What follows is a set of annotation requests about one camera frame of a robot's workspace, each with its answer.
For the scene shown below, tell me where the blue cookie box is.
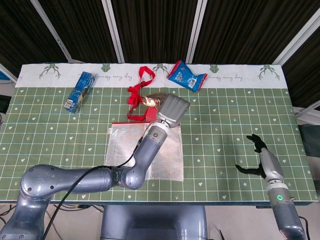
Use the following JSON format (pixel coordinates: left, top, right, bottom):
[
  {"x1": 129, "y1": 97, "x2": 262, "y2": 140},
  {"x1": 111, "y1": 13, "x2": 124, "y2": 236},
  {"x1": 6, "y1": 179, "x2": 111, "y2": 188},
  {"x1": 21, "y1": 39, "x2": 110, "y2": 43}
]
[{"x1": 64, "y1": 71, "x2": 96, "y2": 115}]

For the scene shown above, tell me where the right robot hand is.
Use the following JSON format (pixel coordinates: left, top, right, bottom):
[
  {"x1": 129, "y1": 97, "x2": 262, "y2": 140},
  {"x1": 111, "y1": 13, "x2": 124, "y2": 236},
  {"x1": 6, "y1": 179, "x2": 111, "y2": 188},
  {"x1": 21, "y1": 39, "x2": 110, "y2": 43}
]
[{"x1": 235, "y1": 133, "x2": 285, "y2": 185}]

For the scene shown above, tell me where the white mesh zipper pouch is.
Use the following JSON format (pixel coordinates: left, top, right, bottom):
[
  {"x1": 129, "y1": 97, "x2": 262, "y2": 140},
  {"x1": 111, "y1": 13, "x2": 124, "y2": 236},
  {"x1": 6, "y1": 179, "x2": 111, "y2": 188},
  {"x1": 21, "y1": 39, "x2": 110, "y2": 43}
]
[{"x1": 103, "y1": 121, "x2": 185, "y2": 182}]

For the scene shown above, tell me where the dark pleated curtain panel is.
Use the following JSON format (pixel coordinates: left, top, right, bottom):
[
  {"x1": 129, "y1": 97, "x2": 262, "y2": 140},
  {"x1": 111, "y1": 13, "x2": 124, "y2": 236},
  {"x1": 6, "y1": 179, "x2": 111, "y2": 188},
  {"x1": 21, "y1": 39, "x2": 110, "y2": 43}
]
[
  {"x1": 111, "y1": 0, "x2": 200, "y2": 63},
  {"x1": 193, "y1": 0, "x2": 320, "y2": 65},
  {"x1": 37, "y1": 0, "x2": 120, "y2": 63}
]

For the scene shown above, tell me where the white partition frame post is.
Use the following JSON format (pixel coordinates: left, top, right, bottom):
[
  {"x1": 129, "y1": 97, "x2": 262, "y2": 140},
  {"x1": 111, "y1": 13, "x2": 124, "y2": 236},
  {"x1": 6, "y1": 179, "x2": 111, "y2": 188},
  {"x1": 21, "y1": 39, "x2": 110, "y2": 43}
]
[
  {"x1": 101, "y1": 0, "x2": 126, "y2": 64},
  {"x1": 29, "y1": 0, "x2": 75, "y2": 64},
  {"x1": 271, "y1": 9, "x2": 320, "y2": 66},
  {"x1": 186, "y1": 0, "x2": 205, "y2": 64}
]

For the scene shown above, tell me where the grey robot torso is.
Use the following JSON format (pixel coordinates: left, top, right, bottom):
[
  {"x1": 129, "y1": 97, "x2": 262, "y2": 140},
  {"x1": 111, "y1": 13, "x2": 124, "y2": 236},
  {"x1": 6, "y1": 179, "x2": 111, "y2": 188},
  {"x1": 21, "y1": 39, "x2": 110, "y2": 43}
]
[{"x1": 99, "y1": 204, "x2": 208, "y2": 240}]

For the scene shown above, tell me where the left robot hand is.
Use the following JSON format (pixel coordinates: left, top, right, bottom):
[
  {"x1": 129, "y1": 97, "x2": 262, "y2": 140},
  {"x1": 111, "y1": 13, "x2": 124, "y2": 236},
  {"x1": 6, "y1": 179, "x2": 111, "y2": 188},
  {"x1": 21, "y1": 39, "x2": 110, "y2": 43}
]
[{"x1": 156, "y1": 93, "x2": 191, "y2": 129}]

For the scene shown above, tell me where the blue red snack packet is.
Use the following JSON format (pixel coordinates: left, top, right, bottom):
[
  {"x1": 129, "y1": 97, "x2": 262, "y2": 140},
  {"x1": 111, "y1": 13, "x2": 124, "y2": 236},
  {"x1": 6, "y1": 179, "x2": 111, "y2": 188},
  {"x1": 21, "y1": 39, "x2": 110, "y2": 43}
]
[{"x1": 166, "y1": 60, "x2": 208, "y2": 93}]

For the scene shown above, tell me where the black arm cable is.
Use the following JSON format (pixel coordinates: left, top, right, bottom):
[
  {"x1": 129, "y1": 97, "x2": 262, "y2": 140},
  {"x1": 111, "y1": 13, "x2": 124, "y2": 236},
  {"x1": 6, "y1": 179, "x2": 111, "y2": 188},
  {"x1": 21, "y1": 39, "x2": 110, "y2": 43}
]
[{"x1": 44, "y1": 136, "x2": 145, "y2": 240}]

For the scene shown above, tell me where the green checked tablecloth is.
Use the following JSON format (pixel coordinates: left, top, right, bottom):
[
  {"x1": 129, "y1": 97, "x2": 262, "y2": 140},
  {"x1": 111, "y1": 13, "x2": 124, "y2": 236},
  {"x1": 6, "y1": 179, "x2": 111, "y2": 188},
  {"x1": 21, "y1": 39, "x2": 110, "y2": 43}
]
[{"x1": 0, "y1": 62, "x2": 320, "y2": 207}]

